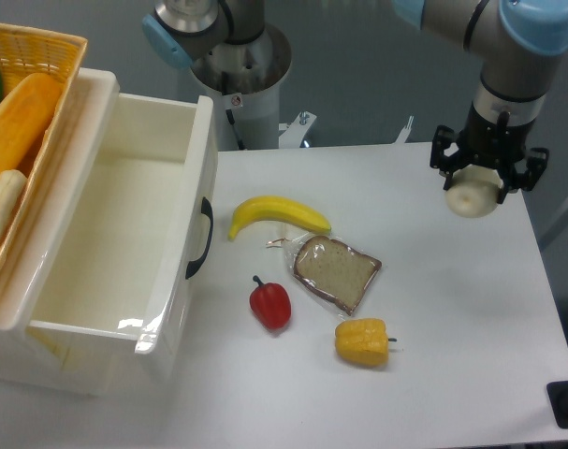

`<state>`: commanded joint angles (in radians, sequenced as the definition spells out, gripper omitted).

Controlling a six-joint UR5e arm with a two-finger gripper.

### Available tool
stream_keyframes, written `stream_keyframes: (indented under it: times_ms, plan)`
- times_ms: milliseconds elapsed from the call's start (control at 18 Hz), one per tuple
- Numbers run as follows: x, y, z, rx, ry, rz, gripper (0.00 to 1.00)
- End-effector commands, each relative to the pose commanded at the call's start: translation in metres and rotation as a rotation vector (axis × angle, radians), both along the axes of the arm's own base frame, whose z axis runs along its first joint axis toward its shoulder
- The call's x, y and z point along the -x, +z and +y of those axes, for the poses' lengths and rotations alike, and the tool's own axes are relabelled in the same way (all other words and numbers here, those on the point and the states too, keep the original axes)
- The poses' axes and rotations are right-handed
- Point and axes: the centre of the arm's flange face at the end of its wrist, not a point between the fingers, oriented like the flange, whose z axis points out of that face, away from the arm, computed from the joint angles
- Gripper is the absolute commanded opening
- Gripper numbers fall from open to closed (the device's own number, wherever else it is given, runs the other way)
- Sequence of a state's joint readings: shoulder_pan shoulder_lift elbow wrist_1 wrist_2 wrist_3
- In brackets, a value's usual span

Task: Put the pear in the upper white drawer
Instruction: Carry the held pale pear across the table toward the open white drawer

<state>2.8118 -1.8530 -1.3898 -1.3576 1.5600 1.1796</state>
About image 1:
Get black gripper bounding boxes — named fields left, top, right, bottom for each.
left=430, top=104, right=549, bottom=204

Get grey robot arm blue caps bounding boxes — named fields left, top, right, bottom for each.
left=142, top=1, right=568, bottom=216

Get white upper drawer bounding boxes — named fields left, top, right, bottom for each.
left=26, top=93, right=218, bottom=356

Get white drawer cabinet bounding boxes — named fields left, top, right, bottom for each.
left=0, top=69, right=181, bottom=394

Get bread slice in plastic bag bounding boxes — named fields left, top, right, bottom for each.
left=266, top=234, right=384, bottom=318

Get yellow bell pepper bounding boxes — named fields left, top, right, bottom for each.
left=334, top=318, right=391, bottom=368

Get yellow banana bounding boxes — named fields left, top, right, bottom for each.
left=227, top=196, right=331, bottom=240

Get red bell pepper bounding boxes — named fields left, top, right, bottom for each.
left=249, top=275, right=292, bottom=330

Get yellow wicker basket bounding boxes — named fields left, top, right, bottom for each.
left=0, top=23, right=87, bottom=278

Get orange baguette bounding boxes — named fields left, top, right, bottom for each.
left=0, top=73, right=63, bottom=175

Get cream peanut shaped toy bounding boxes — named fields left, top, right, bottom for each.
left=0, top=169, right=27, bottom=244

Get white table bracket right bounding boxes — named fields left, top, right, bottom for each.
left=395, top=115, right=415, bottom=144

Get white table bracket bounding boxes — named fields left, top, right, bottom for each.
left=395, top=115, right=415, bottom=144
left=278, top=110, right=317, bottom=149

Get white table bracket left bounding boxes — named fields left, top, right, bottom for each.
left=278, top=110, right=317, bottom=149

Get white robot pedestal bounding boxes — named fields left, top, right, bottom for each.
left=191, top=23, right=292, bottom=151

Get black drawer handle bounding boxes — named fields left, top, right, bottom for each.
left=185, top=196, right=214, bottom=280

